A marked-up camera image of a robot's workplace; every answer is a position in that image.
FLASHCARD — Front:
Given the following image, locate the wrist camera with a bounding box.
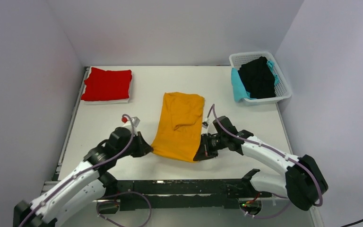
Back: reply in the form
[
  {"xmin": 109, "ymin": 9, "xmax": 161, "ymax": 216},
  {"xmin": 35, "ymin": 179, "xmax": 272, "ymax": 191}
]
[
  {"xmin": 202, "ymin": 118, "xmax": 210, "ymax": 129},
  {"xmin": 121, "ymin": 114, "xmax": 140, "ymax": 128}
]

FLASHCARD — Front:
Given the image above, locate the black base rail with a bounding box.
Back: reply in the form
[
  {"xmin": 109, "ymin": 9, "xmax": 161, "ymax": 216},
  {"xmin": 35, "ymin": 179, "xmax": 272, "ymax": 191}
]
[{"xmin": 103, "ymin": 179, "xmax": 271, "ymax": 211}]

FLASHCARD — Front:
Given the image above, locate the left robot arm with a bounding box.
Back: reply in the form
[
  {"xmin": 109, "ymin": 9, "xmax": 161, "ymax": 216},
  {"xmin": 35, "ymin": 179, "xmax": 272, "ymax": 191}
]
[{"xmin": 13, "ymin": 127, "xmax": 153, "ymax": 227}]

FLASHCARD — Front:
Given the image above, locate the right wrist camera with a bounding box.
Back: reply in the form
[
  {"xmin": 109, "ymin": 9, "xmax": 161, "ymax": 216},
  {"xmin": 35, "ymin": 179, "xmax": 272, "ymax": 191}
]
[{"xmin": 202, "ymin": 118, "xmax": 210, "ymax": 129}]

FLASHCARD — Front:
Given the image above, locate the black t shirt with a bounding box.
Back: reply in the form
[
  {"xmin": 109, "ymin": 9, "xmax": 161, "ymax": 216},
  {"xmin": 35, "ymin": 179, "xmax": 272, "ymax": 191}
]
[{"xmin": 238, "ymin": 56, "xmax": 276, "ymax": 99}]

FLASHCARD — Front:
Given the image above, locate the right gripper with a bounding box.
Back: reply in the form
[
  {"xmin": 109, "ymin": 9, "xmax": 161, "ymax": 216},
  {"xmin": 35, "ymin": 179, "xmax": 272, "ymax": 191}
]
[{"xmin": 194, "ymin": 133, "xmax": 227, "ymax": 162}]

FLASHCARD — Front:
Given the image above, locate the folded red t shirt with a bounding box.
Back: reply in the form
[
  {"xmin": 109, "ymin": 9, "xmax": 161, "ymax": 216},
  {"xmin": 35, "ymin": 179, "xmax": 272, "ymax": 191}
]
[{"xmin": 81, "ymin": 67, "xmax": 133, "ymax": 103}]

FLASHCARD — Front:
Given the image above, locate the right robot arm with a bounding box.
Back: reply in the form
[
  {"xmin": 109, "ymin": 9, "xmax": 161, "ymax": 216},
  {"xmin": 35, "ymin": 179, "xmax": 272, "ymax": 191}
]
[{"xmin": 194, "ymin": 116, "xmax": 328, "ymax": 210}]

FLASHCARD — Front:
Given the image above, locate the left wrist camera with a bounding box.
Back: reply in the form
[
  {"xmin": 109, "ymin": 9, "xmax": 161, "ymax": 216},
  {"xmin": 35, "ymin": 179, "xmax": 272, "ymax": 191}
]
[{"xmin": 121, "ymin": 114, "xmax": 140, "ymax": 128}]

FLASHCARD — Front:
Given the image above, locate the teal t shirt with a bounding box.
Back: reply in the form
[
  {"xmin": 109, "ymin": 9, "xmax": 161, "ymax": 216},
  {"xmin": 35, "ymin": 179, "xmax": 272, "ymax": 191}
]
[{"xmin": 231, "ymin": 57, "xmax": 279, "ymax": 102}]

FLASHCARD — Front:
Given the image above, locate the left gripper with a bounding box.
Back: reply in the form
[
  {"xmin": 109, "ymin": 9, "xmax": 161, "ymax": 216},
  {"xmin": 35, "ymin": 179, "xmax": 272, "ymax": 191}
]
[{"xmin": 116, "ymin": 131, "xmax": 153, "ymax": 158}]

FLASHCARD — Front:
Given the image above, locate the white plastic basket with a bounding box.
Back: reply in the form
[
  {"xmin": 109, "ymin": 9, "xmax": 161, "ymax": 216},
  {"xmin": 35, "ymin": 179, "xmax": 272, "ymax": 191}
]
[{"xmin": 229, "ymin": 51, "xmax": 292, "ymax": 106}]

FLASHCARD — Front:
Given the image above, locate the yellow t shirt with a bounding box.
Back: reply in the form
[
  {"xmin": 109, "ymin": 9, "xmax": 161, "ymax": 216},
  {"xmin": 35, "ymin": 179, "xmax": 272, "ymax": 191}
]
[{"xmin": 151, "ymin": 92, "xmax": 205, "ymax": 162}]

